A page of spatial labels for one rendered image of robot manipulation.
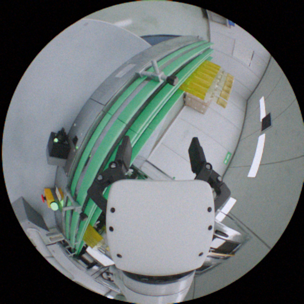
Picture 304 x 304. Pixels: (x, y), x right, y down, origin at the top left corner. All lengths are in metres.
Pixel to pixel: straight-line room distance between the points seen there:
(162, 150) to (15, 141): 3.58
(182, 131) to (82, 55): 3.60
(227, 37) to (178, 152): 5.57
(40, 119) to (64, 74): 0.15
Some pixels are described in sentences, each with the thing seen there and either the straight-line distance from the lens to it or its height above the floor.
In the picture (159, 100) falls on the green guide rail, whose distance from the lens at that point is 0.34.
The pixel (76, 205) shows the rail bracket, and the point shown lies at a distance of 0.36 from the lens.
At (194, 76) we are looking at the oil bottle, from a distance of 0.50.
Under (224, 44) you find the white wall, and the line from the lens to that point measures 5.18.
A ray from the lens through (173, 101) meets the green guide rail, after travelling 0.45.
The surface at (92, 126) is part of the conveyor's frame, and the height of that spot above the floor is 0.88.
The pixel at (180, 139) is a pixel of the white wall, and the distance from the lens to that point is 3.58.
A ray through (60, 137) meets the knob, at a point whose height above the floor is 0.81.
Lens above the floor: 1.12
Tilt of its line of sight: 16 degrees down
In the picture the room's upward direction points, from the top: 125 degrees clockwise
